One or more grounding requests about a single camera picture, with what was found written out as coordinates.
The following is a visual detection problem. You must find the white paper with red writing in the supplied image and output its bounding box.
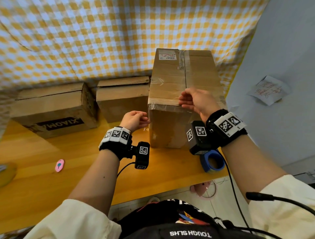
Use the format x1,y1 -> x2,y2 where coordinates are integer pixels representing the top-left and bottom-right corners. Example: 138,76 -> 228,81
247,75 -> 292,106

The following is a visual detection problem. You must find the small plain cardboard box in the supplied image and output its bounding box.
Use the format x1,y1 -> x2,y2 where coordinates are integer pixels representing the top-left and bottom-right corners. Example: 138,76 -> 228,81
96,76 -> 151,123

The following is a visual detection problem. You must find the person's left hand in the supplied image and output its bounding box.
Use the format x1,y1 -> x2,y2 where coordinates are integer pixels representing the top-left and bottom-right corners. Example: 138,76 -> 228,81
119,111 -> 151,133

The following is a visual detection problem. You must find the pink box cutter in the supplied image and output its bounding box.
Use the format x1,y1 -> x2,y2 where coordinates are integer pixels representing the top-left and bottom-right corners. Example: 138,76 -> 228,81
54,159 -> 65,173

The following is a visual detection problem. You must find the cardboard box with white label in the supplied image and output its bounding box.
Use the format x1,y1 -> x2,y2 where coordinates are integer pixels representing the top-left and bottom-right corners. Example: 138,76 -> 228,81
147,48 -> 228,149

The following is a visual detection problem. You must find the thin black cable with plug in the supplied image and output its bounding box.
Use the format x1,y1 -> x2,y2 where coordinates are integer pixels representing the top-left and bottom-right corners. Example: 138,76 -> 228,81
214,216 -> 283,239

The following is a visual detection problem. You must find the blue tape dispenser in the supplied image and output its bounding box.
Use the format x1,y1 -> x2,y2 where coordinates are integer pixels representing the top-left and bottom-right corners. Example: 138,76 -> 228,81
199,149 -> 226,174

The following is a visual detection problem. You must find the yellow white checked cloth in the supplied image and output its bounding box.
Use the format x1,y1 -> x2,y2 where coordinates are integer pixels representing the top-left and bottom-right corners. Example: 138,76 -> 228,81
0,0 -> 270,141

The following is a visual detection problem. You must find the cardboard box with black print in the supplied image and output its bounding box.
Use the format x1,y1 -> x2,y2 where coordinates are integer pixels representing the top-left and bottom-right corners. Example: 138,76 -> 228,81
11,82 -> 99,139

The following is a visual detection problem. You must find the cream long-sleeved top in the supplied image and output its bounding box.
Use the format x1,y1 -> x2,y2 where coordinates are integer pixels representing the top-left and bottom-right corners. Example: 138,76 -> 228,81
23,174 -> 315,239

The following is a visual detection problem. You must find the black camera cable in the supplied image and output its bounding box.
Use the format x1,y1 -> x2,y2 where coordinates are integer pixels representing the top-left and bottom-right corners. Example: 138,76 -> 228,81
116,162 -> 136,178
222,150 -> 254,234

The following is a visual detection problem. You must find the black printed garment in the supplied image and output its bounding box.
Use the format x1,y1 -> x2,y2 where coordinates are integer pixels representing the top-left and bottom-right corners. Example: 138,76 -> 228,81
117,199 -> 266,239

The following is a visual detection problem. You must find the black wristband with markers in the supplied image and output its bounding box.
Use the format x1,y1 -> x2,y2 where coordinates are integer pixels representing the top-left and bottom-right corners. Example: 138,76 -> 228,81
98,126 -> 133,161
205,109 -> 248,148

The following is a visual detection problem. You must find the thick black cable plug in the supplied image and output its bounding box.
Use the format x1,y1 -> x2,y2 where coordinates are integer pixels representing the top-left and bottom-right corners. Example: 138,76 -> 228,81
245,191 -> 315,216

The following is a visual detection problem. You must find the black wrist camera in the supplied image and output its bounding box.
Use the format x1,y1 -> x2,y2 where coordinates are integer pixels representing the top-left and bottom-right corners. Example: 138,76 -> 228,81
134,141 -> 151,170
185,120 -> 212,156

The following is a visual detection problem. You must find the yellowish tape roll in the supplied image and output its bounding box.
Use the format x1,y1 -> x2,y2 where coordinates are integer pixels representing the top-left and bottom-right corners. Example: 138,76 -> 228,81
0,162 -> 18,187

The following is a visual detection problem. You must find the person's right forearm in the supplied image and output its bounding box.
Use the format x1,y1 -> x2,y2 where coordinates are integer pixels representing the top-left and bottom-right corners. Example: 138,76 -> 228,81
220,134 -> 288,204

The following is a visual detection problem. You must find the grey metal appliance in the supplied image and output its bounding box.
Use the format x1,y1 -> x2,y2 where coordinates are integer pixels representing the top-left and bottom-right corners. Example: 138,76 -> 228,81
293,171 -> 315,185

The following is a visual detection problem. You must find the person's left forearm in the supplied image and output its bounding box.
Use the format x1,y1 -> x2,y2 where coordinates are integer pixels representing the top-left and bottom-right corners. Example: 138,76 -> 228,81
68,149 -> 121,216

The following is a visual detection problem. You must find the person's right hand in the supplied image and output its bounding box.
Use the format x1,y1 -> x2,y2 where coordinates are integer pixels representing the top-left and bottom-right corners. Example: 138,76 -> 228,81
178,87 -> 222,123

